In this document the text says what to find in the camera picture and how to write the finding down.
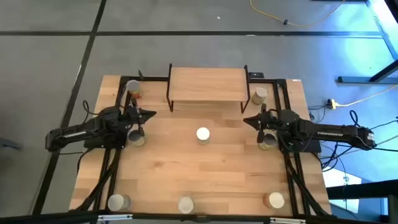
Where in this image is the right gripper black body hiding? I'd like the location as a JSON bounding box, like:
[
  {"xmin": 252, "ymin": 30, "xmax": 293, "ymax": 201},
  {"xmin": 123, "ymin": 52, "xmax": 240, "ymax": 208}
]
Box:
[{"xmin": 258, "ymin": 111, "xmax": 280, "ymax": 131}]

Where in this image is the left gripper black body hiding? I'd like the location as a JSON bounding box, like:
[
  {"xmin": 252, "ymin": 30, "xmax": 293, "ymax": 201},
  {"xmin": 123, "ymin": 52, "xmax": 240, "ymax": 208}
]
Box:
[{"xmin": 126, "ymin": 105, "xmax": 144, "ymax": 126}]

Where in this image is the pears label can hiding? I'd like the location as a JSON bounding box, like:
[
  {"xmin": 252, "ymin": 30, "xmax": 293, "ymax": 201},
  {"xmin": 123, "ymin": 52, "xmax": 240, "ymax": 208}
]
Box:
[{"xmin": 258, "ymin": 132, "xmax": 279, "ymax": 151}]

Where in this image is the can with olive green label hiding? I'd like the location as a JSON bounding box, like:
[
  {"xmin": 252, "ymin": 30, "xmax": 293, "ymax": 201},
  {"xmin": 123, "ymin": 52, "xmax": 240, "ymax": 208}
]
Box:
[{"xmin": 127, "ymin": 129, "xmax": 146, "ymax": 147}]

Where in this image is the oranges label can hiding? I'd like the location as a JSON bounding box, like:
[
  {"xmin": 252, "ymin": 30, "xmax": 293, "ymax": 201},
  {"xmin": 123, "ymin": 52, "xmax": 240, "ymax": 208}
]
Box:
[{"xmin": 251, "ymin": 86, "xmax": 269, "ymax": 106}]

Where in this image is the pineapple label can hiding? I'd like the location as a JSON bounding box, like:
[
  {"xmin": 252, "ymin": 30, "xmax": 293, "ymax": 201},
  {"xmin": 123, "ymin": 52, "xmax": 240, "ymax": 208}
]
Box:
[{"xmin": 126, "ymin": 79, "xmax": 144, "ymax": 100}]

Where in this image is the carrots label can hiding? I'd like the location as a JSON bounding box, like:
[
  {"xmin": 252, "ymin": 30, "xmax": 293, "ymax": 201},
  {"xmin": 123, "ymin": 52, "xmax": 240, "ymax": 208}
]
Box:
[{"xmin": 195, "ymin": 126, "xmax": 211, "ymax": 146}]

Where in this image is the can with grey green label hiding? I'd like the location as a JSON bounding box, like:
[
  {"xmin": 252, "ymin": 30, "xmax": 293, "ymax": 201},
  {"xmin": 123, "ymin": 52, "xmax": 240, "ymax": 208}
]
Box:
[{"xmin": 107, "ymin": 193, "xmax": 131, "ymax": 212}]

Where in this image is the green can with red fruit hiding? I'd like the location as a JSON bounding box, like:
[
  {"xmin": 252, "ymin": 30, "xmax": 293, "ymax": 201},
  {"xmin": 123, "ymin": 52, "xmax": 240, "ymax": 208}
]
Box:
[{"xmin": 177, "ymin": 195, "xmax": 195, "ymax": 215}]

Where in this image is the can with orange red label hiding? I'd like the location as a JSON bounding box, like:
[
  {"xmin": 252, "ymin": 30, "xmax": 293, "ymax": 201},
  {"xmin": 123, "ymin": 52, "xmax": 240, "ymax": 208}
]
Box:
[{"xmin": 262, "ymin": 191, "xmax": 285, "ymax": 210}]

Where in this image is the black metal beam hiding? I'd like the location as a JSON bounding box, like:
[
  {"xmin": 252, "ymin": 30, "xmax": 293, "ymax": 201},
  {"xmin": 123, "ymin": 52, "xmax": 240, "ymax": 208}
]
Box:
[{"xmin": 326, "ymin": 179, "xmax": 398, "ymax": 200}]

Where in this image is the grey object on floor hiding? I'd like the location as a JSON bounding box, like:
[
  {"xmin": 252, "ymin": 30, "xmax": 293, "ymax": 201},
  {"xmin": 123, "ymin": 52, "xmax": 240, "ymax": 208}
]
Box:
[{"xmin": 0, "ymin": 138, "xmax": 23, "ymax": 151}]

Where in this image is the black crossbar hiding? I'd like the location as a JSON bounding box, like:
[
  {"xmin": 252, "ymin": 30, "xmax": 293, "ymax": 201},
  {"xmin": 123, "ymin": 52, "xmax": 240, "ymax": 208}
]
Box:
[{"xmin": 0, "ymin": 211, "xmax": 398, "ymax": 224}]

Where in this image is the black aluminium rail frame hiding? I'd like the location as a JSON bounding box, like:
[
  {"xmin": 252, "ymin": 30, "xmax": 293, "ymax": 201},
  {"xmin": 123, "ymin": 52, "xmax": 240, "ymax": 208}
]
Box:
[
  {"xmin": 248, "ymin": 78, "xmax": 335, "ymax": 218},
  {"xmin": 70, "ymin": 75, "xmax": 170, "ymax": 215}
]

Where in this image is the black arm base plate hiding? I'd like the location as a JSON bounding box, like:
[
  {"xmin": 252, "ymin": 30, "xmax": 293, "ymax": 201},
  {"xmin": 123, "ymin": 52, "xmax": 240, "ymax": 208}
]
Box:
[
  {"xmin": 281, "ymin": 138, "xmax": 322, "ymax": 153},
  {"xmin": 83, "ymin": 136, "xmax": 128, "ymax": 149}
]

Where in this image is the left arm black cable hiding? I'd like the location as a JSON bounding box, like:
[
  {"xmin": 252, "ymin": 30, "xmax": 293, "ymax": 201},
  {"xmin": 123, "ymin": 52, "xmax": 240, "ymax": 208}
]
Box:
[{"xmin": 82, "ymin": 100, "xmax": 94, "ymax": 116}]

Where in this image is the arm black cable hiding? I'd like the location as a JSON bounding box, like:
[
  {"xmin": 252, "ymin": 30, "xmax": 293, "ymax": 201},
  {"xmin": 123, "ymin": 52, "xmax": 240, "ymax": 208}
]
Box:
[
  {"xmin": 348, "ymin": 109, "xmax": 361, "ymax": 127},
  {"xmin": 82, "ymin": 100, "xmax": 94, "ymax": 116}
]

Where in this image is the wooden shelf with black frame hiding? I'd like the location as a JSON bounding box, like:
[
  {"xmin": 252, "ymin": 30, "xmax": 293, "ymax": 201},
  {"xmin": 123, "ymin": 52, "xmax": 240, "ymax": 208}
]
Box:
[{"xmin": 166, "ymin": 63, "xmax": 251, "ymax": 114}]

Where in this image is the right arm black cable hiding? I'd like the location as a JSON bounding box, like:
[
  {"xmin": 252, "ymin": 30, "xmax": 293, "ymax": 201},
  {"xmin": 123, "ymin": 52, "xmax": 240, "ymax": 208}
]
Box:
[{"xmin": 348, "ymin": 109, "xmax": 361, "ymax": 127}]

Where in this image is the yellow power strip cable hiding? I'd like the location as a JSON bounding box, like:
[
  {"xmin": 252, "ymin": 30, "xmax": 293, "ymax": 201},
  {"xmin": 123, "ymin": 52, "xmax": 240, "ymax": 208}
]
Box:
[{"xmin": 337, "ymin": 83, "xmax": 398, "ymax": 108}]

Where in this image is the silver bracket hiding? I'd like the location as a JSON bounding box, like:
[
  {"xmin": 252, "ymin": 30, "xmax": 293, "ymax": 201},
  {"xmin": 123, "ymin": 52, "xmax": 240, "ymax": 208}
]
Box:
[
  {"xmin": 98, "ymin": 213, "xmax": 133, "ymax": 222},
  {"xmin": 269, "ymin": 217, "xmax": 307, "ymax": 224}
]

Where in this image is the yellow extension cable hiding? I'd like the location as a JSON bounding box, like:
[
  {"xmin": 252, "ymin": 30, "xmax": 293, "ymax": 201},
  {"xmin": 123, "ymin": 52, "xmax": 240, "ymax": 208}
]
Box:
[{"xmin": 249, "ymin": 0, "xmax": 346, "ymax": 27}]

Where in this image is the black floor cable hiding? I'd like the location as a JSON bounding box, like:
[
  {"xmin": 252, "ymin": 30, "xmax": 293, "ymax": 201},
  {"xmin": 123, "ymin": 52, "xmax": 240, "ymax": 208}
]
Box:
[{"xmin": 371, "ymin": 145, "xmax": 398, "ymax": 153}]

